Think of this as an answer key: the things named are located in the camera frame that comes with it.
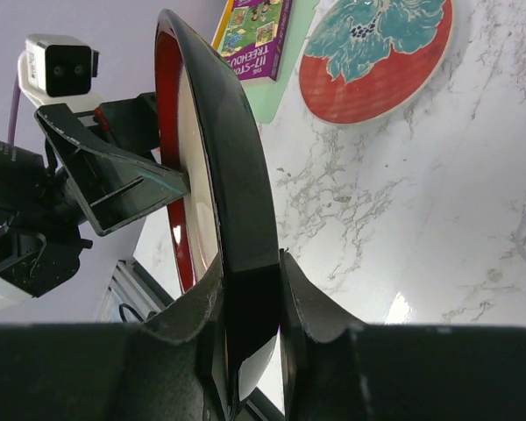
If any yellow book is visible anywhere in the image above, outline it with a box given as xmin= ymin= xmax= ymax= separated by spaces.
xmin=211 ymin=0 xmax=234 ymax=50

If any purple treehouse book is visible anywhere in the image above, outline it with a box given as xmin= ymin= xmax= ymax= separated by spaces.
xmin=218 ymin=0 xmax=293 ymax=82

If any teal and red floral plate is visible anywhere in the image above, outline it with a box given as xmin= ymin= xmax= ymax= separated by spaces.
xmin=298 ymin=0 xmax=454 ymax=125

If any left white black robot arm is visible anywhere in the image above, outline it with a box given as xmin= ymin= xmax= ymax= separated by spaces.
xmin=0 ymin=93 xmax=190 ymax=297

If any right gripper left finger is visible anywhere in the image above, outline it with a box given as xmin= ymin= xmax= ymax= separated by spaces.
xmin=0 ymin=263 xmax=223 ymax=420

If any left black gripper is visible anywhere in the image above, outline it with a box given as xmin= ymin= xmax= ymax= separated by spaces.
xmin=0 ymin=93 xmax=188 ymax=297

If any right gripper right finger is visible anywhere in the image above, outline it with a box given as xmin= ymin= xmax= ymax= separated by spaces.
xmin=281 ymin=252 xmax=526 ymax=420

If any mint green cutting mat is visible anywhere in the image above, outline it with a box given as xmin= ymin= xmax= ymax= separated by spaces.
xmin=245 ymin=0 xmax=323 ymax=124

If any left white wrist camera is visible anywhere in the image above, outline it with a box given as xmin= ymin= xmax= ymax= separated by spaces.
xmin=18 ymin=33 xmax=101 ymax=113

